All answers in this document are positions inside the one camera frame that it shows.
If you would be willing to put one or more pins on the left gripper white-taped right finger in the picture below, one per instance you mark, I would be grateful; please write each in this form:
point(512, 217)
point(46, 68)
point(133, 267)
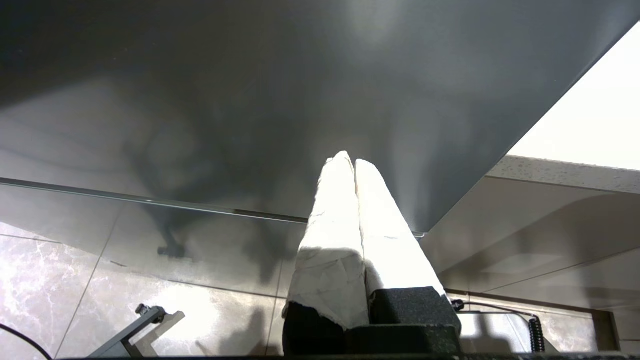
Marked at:
point(390, 245)

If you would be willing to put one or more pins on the grey glossy cabinet door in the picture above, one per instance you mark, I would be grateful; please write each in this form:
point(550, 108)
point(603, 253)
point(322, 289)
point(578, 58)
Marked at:
point(250, 75)

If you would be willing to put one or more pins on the beige base cabinet front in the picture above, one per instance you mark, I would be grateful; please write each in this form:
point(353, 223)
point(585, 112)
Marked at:
point(525, 230)

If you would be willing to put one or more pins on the dark metal bracket bar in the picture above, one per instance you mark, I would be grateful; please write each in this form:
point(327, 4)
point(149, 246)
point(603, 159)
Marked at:
point(125, 336)

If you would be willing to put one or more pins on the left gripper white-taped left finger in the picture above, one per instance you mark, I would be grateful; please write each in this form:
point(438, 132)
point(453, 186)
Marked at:
point(330, 250)

